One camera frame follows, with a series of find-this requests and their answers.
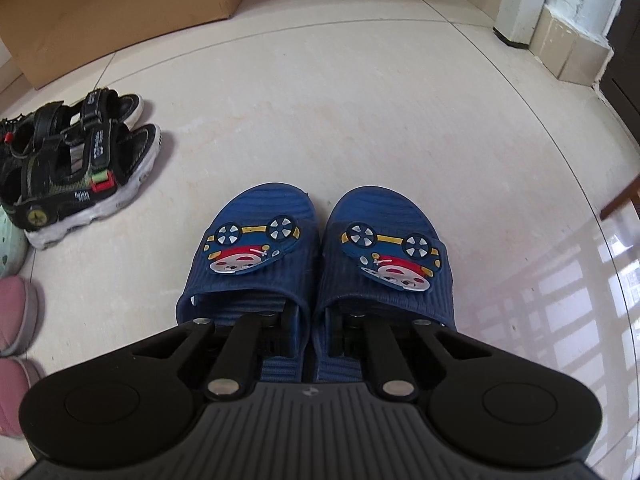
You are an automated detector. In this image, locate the mint green clog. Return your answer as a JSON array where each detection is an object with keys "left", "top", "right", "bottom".
[{"left": 0, "top": 207, "right": 28, "bottom": 278}]

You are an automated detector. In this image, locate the pink rain boot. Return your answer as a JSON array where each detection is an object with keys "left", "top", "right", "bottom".
[
  {"left": 0, "top": 276, "right": 40, "bottom": 357},
  {"left": 0, "top": 357, "right": 46, "bottom": 438}
]

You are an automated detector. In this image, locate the cardboard box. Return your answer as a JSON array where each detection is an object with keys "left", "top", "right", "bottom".
[{"left": 0, "top": 0, "right": 268, "bottom": 92}]

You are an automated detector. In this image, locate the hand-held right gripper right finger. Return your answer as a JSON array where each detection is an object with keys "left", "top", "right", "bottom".
[{"left": 325, "top": 312, "right": 501, "bottom": 402}]

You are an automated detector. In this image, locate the blue slide sandal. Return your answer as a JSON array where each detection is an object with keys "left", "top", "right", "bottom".
[
  {"left": 312, "top": 186, "right": 458, "bottom": 383},
  {"left": 175, "top": 183, "right": 321, "bottom": 386}
]

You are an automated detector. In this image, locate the wooden shoe rack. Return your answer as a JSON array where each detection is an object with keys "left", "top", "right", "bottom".
[{"left": 600, "top": 175, "right": 640, "bottom": 221}]

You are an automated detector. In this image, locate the white vertical post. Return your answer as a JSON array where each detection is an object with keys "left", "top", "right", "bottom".
[{"left": 492, "top": 0, "right": 557, "bottom": 51}]

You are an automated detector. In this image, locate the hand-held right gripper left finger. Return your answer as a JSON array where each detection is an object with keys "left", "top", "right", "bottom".
[{"left": 132, "top": 310, "right": 301, "bottom": 402}]

